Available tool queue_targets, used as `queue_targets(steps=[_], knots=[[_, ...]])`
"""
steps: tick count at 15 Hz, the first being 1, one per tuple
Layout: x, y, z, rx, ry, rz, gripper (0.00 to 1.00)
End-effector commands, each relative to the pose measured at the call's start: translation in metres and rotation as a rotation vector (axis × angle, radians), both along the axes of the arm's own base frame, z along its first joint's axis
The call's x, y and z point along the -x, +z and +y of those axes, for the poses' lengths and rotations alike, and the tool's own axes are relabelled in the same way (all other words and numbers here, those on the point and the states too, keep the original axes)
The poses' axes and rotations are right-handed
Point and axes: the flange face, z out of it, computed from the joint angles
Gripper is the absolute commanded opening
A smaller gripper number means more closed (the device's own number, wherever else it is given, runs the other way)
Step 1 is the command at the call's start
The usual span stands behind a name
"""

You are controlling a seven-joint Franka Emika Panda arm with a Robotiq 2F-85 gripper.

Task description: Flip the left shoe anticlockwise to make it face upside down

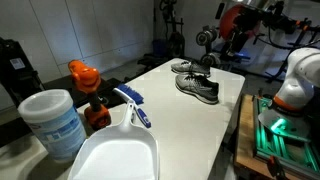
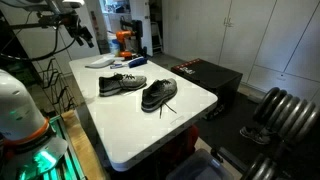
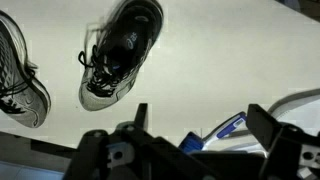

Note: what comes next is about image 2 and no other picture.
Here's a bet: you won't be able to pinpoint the wooden bench plank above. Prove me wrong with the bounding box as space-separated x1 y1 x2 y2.
61 110 109 180

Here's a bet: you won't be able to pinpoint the black plyo box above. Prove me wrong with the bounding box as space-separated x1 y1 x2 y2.
171 59 243 119

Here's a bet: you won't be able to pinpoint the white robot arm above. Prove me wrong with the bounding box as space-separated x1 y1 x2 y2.
0 69 89 180

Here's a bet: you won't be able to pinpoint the black wire rack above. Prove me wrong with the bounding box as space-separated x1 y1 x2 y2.
39 57 77 114

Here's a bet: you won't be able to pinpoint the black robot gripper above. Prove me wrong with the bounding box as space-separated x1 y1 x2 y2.
62 13 94 48

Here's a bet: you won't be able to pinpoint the blue brush on table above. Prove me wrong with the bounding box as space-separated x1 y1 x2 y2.
110 57 148 69

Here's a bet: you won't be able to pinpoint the clear plastic storage bin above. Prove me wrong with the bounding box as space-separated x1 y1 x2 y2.
166 149 234 180

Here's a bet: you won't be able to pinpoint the orange power tool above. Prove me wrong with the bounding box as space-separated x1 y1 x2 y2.
116 30 135 59

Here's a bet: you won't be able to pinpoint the grey shoe on floor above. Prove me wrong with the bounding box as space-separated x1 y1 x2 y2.
239 126 271 145

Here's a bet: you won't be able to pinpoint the grey running shoe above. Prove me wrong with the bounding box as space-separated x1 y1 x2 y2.
99 73 147 97
141 78 178 113

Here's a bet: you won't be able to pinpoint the white cabinet doors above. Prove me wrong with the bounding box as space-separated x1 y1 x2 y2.
162 0 320 102

